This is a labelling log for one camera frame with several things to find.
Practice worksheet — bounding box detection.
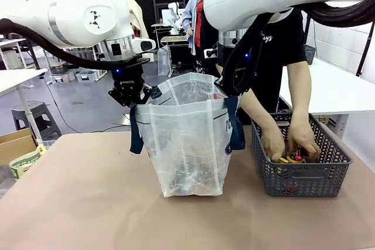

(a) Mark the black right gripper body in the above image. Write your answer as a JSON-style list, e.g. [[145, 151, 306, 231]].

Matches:
[[221, 43, 261, 89]]

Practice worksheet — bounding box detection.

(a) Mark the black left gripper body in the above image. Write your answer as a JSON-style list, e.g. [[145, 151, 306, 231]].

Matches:
[[110, 64, 148, 99]]

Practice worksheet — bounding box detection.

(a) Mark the translucent bag with navy handles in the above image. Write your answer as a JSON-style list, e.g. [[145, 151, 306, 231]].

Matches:
[[129, 71, 247, 198]]

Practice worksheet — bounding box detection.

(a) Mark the yellow black small item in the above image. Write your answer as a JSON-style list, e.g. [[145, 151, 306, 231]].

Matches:
[[277, 155, 298, 165]]

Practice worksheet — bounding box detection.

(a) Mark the person's left forearm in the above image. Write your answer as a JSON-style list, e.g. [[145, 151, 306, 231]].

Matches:
[[286, 60, 313, 117]]

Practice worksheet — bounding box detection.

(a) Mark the person's right forearm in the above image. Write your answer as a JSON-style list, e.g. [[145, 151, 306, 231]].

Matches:
[[239, 87, 278, 137]]

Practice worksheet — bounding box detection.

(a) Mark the person's right hand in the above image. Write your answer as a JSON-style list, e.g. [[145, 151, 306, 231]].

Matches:
[[260, 125, 287, 163]]

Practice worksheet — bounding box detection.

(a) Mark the person's left hand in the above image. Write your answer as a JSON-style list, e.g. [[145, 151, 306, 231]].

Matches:
[[288, 111, 322, 162]]

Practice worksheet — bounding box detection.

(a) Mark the translucent plastic container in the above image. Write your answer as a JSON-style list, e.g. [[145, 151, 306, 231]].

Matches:
[[158, 44, 172, 77]]

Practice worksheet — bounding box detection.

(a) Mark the clear plastic storage bin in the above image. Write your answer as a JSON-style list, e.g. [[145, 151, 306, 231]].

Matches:
[[75, 70, 99, 84]]

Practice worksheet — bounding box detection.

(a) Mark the person in black T-shirt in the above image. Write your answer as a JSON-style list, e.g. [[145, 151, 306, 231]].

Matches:
[[200, 6, 308, 117]]

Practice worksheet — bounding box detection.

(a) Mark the brown-topped background table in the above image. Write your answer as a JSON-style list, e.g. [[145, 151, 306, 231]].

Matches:
[[43, 45, 108, 83]]

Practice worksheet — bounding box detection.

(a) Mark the brown background robot table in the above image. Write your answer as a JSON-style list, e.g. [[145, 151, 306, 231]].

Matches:
[[160, 35, 190, 71]]

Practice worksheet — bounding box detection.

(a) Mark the grey plastic storage bin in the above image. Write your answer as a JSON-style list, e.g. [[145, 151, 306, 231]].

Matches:
[[47, 62, 76, 84]]

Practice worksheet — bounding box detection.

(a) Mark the mannequin with blue shirt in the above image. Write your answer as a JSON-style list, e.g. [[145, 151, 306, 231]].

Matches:
[[182, 0, 206, 57]]

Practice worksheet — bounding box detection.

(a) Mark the black tripod stand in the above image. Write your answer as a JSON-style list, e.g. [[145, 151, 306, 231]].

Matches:
[[304, 15, 312, 46]]

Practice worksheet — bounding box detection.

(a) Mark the grey plastic step stool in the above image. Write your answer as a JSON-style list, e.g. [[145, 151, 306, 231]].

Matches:
[[11, 101, 63, 141]]

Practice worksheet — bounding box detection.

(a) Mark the white side table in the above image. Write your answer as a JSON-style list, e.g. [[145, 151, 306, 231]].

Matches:
[[0, 68, 49, 146]]

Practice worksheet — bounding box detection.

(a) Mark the green printed carton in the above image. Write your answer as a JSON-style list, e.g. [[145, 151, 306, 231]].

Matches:
[[9, 143, 48, 180]]

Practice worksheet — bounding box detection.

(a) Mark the brown cardboard box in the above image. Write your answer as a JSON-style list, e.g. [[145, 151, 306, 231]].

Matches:
[[0, 128, 39, 166]]

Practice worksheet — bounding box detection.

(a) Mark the black slanted stand pole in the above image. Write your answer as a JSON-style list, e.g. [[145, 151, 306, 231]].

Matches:
[[355, 23, 375, 77]]

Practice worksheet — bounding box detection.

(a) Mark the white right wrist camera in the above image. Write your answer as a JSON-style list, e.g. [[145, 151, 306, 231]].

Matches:
[[203, 48, 220, 60]]

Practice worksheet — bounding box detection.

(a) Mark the black floor cable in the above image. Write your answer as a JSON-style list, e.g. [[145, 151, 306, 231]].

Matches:
[[43, 76, 131, 134]]

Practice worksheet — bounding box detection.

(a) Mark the black left arm cable sleeve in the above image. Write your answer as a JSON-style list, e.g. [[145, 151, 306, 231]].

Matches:
[[0, 18, 152, 71]]

